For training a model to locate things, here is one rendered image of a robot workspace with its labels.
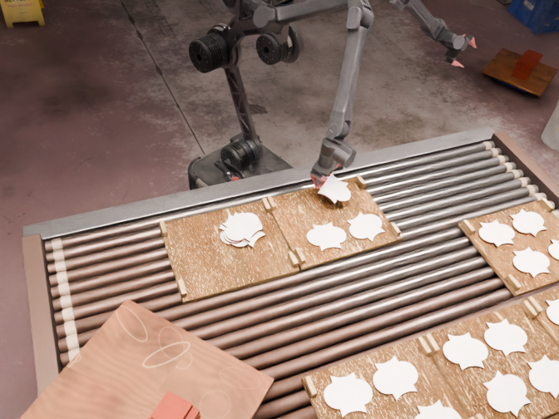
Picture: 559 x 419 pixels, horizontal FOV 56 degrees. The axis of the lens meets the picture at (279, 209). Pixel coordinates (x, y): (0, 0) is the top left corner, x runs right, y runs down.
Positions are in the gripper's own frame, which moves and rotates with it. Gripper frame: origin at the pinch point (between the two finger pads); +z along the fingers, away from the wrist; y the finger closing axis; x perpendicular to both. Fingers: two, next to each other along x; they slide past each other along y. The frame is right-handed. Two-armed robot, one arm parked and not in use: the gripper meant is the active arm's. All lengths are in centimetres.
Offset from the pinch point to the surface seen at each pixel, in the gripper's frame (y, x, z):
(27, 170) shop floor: 4, 193, 104
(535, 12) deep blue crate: 413, -42, 87
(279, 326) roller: -58, -15, 10
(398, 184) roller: 26.3, -24.6, 10.0
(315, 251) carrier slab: -25.7, -11.6, 7.8
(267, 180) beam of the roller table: -2.3, 21.8, 10.5
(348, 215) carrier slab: -3.1, -14.6, 7.9
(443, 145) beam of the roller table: 63, -33, 10
